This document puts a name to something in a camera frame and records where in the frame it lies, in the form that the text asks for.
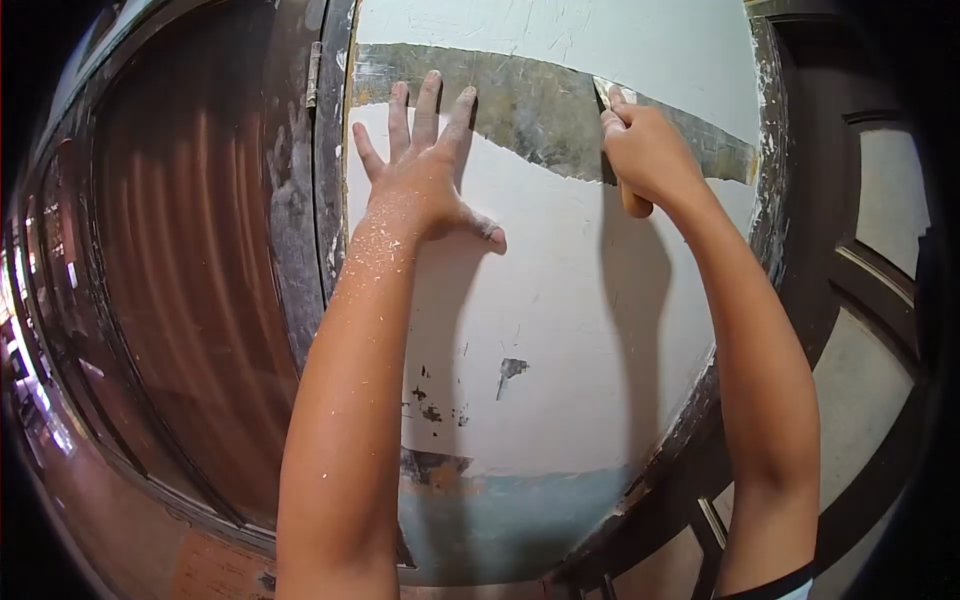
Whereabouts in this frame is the metal door hinge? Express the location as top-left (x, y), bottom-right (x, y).
top-left (304, 41), bottom-right (324, 110)

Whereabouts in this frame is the brown wooden door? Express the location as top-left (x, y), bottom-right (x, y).
top-left (22, 0), bottom-right (327, 545)

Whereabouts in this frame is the person's body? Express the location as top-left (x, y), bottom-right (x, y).
top-left (274, 472), bottom-right (822, 600)

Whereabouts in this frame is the person's right hand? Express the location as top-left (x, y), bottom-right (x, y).
top-left (598, 84), bottom-right (710, 215)

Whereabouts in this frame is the person's left little finger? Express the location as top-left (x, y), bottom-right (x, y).
top-left (351, 121), bottom-right (387, 183)

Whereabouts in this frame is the person's left middle finger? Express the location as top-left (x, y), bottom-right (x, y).
top-left (410, 69), bottom-right (444, 153)

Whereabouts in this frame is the person's left hand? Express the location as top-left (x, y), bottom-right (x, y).
top-left (351, 69), bottom-right (508, 256)

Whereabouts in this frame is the dark panelled door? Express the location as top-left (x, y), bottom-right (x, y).
top-left (746, 0), bottom-right (942, 600)

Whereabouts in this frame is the wooden handled paint scraper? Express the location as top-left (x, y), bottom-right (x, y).
top-left (592, 75), bottom-right (655, 220)

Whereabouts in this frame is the person's left index finger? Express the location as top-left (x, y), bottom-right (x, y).
top-left (438, 85), bottom-right (479, 159)

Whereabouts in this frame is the person's left thumb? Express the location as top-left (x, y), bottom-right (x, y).
top-left (451, 207), bottom-right (508, 255)

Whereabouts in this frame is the person's left ring finger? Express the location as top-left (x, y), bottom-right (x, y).
top-left (387, 81), bottom-right (413, 162)

